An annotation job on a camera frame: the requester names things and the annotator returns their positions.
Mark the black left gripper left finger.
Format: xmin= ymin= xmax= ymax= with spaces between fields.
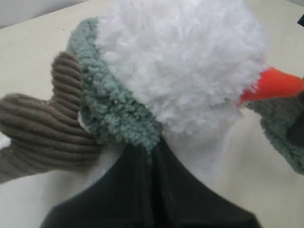
xmin=41 ymin=146 xmax=154 ymax=228

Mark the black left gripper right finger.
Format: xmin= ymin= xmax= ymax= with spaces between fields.
xmin=152 ymin=139 xmax=261 ymax=228

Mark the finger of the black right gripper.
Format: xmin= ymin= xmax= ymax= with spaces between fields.
xmin=286 ymin=91 xmax=304 ymax=140

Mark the green fluffy scarf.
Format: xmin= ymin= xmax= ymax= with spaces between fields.
xmin=67 ymin=18 xmax=304 ymax=174

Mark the white plush snowman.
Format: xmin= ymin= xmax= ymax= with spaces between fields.
xmin=0 ymin=0 xmax=304 ymax=183

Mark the white backdrop curtain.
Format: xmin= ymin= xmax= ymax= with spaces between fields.
xmin=0 ymin=0 xmax=83 ymax=28

